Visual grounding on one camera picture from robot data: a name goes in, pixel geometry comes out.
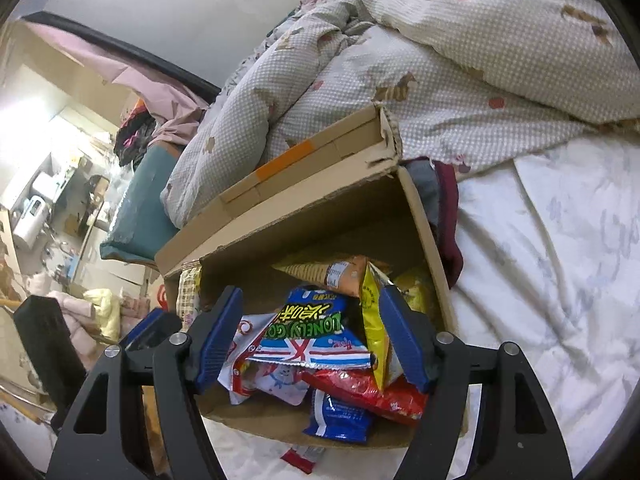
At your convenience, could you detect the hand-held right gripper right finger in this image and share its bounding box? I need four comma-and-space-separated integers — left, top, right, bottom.
379, 285, 573, 480

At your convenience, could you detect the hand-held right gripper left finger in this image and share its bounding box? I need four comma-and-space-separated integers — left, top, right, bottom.
47, 285, 244, 480

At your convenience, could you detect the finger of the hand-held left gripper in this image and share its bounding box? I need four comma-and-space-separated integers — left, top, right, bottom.
119, 308, 182, 353

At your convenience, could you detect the yellow snack packet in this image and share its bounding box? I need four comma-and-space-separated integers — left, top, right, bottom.
359, 260, 437, 392

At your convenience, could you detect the large red snack packet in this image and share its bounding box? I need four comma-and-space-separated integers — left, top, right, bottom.
300, 367, 431, 428

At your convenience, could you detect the blue green-print snack packet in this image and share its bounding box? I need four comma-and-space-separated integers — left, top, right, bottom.
247, 285, 372, 370

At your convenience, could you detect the plain blue snack packet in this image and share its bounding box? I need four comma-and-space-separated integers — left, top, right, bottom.
302, 389, 374, 444

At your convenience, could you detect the orange cone-print snack packet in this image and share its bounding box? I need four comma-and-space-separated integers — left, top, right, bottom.
272, 255, 373, 297

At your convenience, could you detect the brown cardboard box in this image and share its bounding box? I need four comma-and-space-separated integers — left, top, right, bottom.
155, 102, 471, 451

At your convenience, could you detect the pink fluffy coat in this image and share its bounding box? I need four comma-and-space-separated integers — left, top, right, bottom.
47, 290, 98, 358

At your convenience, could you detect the yellow pink checkered cloth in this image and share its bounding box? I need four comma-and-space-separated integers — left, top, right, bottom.
176, 266, 202, 332

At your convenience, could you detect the pale yellow cloth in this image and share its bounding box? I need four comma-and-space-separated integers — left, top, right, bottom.
82, 287, 122, 338

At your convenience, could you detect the teal cushion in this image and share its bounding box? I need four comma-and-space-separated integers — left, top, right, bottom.
99, 142, 183, 266

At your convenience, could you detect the white appliance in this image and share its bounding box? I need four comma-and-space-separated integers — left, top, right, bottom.
11, 194, 52, 252

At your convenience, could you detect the dark red cloth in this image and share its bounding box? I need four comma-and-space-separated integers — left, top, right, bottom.
405, 159, 464, 288

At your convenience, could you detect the small red white wrapper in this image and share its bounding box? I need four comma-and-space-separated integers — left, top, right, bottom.
280, 446, 327, 475

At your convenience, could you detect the dark clothes pile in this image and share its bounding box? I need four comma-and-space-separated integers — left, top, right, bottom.
113, 100, 153, 171

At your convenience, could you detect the pink hanging cloth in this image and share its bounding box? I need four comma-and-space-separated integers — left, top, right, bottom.
30, 20, 211, 156

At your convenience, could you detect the beige checkered quilt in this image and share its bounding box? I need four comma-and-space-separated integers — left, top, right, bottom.
160, 0, 640, 228

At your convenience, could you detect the black curved rail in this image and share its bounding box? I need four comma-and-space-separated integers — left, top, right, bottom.
22, 10, 223, 98

